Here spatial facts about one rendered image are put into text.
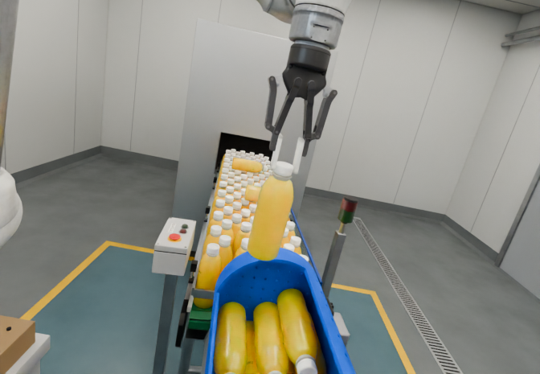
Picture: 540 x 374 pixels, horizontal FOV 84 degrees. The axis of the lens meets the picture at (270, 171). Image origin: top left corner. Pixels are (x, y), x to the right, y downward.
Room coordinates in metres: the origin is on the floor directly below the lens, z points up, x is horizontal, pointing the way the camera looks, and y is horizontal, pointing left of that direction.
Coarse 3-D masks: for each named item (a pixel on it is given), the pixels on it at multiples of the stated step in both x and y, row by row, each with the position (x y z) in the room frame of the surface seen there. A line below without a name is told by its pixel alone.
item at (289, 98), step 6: (300, 78) 0.57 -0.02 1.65; (294, 84) 0.57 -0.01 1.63; (300, 84) 0.57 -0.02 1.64; (294, 90) 0.57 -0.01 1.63; (288, 96) 0.57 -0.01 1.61; (294, 96) 0.57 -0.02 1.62; (288, 102) 0.58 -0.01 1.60; (282, 108) 0.59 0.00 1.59; (288, 108) 0.58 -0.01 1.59; (282, 114) 0.57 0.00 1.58; (276, 120) 0.59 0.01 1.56; (282, 120) 0.58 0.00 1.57; (276, 126) 0.57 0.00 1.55; (282, 126) 0.58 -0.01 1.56; (276, 132) 0.57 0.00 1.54
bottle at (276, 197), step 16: (272, 176) 0.59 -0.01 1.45; (288, 176) 0.59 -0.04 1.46; (272, 192) 0.57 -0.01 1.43; (288, 192) 0.58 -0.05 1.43; (256, 208) 0.59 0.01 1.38; (272, 208) 0.56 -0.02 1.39; (288, 208) 0.58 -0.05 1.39; (256, 224) 0.58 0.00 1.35; (272, 224) 0.57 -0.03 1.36; (256, 240) 0.58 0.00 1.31; (272, 240) 0.57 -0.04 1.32; (256, 256) 0.57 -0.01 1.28; (272, 256) 0.58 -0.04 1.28
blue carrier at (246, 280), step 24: (240, 264) 0.65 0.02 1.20; (264, 264) 0.70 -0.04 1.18; (288, 264) 0.66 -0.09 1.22; (216, 288) 0.65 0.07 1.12; (240, 288) 0.69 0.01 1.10; (264, 288) 0.70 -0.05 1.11; (288, 288) 0.71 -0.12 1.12; (312, 288) 0.59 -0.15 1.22; (216, 312) 0.57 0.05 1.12; (312, 312) 0.71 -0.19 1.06; (336, 336) 0.48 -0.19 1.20; (336, 360) 0.41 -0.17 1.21
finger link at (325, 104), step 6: (336, 90) 0.59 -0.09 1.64; (330, 96) 0.59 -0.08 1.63; (324, 102) 0.59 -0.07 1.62; (330, 102) 0.59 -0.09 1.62; (324, 108) 0.59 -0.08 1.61; (318, 114) 0.60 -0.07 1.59; (324, 114) 0.59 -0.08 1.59; (318, 120) 0.59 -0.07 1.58; (324, 120) 0.59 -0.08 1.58; (318, 126) 0.59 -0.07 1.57; (318, 132) 0.59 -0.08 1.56; (318, 138) 0.59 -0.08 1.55
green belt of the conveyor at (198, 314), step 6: (192, 306) 0.82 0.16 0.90; (192, 312) 0.80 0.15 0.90; (198, 312) 0.80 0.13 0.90; (204, 312) 0.81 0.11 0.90; (210, 312) 0.81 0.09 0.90; (192, 318) 0.79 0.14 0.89; (198, 318) 0.79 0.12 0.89; (204, 318) 0.79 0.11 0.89; (210, 318) 0.80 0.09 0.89; (192, 324) 0.78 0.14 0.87; (198, 324) 0.78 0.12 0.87; (204, 324) 0.79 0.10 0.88; (210, 324) 0.79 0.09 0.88
